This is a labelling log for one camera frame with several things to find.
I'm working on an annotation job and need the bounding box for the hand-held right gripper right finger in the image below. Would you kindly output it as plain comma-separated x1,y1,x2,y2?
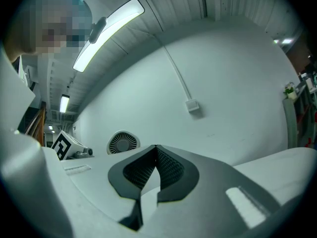
156,144,281,233

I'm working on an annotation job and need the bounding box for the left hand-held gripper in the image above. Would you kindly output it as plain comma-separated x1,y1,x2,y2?
51,130,94,161

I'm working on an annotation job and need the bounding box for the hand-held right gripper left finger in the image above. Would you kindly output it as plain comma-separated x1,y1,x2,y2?
61,144,158,232

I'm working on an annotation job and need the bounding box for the wooden railing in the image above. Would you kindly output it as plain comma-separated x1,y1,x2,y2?
24,101,47,145

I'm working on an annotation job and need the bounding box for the rectangular ceiling light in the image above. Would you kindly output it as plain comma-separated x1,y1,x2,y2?
59,94,70,114

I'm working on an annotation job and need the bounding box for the person's white shirt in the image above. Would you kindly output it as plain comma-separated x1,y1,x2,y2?
0,48,37,136

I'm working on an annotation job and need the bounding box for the white table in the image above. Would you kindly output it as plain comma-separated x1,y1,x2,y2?
233,146,317,206

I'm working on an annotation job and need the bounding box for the person's head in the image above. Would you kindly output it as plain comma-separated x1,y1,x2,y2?
3,0,94,64

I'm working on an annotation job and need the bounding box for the grey padded column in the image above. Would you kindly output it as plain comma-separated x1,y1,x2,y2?
282,98,298,149

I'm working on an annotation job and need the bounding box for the long curved ceiling lamp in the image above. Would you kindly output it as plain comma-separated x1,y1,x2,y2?
72,0,146,73

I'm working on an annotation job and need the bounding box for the small potted plant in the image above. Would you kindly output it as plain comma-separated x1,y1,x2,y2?
283,81,298,100

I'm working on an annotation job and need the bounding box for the metal storage shelf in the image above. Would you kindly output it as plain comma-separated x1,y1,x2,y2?
294,58,317,149

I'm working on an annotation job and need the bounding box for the white wall switch box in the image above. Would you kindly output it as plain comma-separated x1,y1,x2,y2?
185,99,200,113

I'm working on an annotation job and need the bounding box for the white wall cable conduit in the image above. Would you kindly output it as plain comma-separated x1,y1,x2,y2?
153,33,193,102

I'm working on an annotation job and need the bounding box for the black lamp mount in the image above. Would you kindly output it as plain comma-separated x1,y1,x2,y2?
89,16,108,45

